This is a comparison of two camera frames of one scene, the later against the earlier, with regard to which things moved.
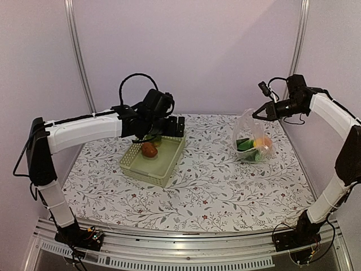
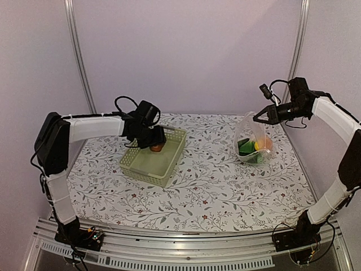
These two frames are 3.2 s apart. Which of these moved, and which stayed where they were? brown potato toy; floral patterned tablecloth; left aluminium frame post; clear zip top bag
Moved: brown potato toy
Stayed: floral patterned tablecloth; clear zip top bag; left aluminium frame post
